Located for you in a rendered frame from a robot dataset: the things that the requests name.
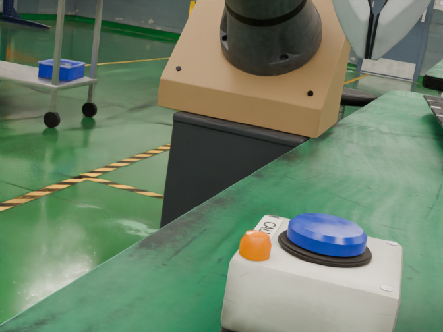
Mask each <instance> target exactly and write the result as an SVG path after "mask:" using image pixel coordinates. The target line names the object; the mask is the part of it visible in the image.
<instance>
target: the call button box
mask: <svg viewBox="0 0 443 332"><path fill-rule="evenodd" d="M289 221H290V219H287V218H283V217H278V216H277V215H265V216H264V217H263V218H262V219H261V221H260V222H259V224H258V225H257V226H256V227H255V228H254V230H258V231H263V232H265V233H267V234H269V237H270V241H271V244H272V247H271V252H270V258H269V259H268V260H265V261H254V260H249V259H246V258H244V257H242V256H241V255H240V254H239V249H238V251H237V252H236V253H235V255H234V256H233V257H232V259H231V261H230V262H229V270H228V274H227V283H226V287H225V295H224V300H223V308H222V312H221V326H222V328H221V330H220V332H394V329H395V326H396V321H397V318H398V312H399V307H400V304H401V280H402V268H403V248H402V246H401V245H399V244H398V243H396V242H392V241H386V240H380V239H377V238H372V237H369V236H368V237H367V245H366V248H365V251H364V252H363V253H362V254H360V255H357V256H347V257H345V256H330V255H326V254H320V253H317V252H313V251H310V250H307V249H305V248H302V247H300V246H298V245H296V244H294V243H293V242H291V241H290V240H289V239H288V237H287V228H288V224H289Z"/></svg>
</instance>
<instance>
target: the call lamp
mask: <svg viewBox="0 0 443 332"><path fill-rule="evenodd" d="M271 247H272V244H271V241H270V237H269V234H267V233H265V232H263V231H258V230H249V231H247V232H246V233H245V234H244V236H243V237H242V239H241V242H240V247H239V254H240V255H241V256H242V257H244V258H246V259H249V260H254V261H265V260H268V259H269V258H270V252H271Z"/></svg>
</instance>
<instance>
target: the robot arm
mask: <svg viewBox="0 0 443 332"><path fill-rule="evenodd" d="M431 1H432V0H386V2H385V4H384V6H383V7H382V9H381V11H380V14H377V17H376V22H375V25H374V31H373V35H372V26H373V20H374V14H373V13H372V6H371V0H332V3H333V6H334V10H335V12H336V16H337V18H338V21H339V23H340V26H341V29H342V30H343V33H344V34H345V36H346V38H347V40H348V42H349V43H350V45H351V47H352V48H353V50H354V52H355V54H356V56H357V57H358V58H362V59H368V58H369V59H371V60H374V61H377V60H379V59H380V58H381V57H382V56H383V55H385V54H386V53H387V52H388V51H389V50H391V48H393V47H394V46H395V45H396V44H397V43H399V42H400V41H401V40H402V39H403V38H404V37H405V36H406V35H407V33H408V32H409V31H410V30H411V29H412V27H414V25H415V24H416V23H417V21H418V20H419V19H420V17H421V15H422V14H423V13H424V11H425V9H426V8H427V7H428V5H429V3H430V2H431ZM219 34H220V43H221V48H222V51H223V54H224V55H225V57H226V59H227V60H228V61H229V62H230V63H231V64H232V65H233V66H234V67H236V68H237V69H239V70H241V71H243V72H246V73H248V74H253V75H257V76H278V75H282V74H287V73H289V72H292V71H294V70H297V69H298V68H300V67H302V66H303V65H305V64H306V63H307V62H309V61H310V60H311V59H312V58H313V57H314V55H315V54H316V52H317V51H318V48H319V47H320V43H321V40H322V22H321V18H320V14H319V12H318V10H317V8H316V7H315V5H314V4H313V2H312V0H225V7H224V10H223V14H222V18H221V22H220V32H219ZM371 35H372V41H371V46H370V40H371ZM369 49H370V52H369Z"/></svg>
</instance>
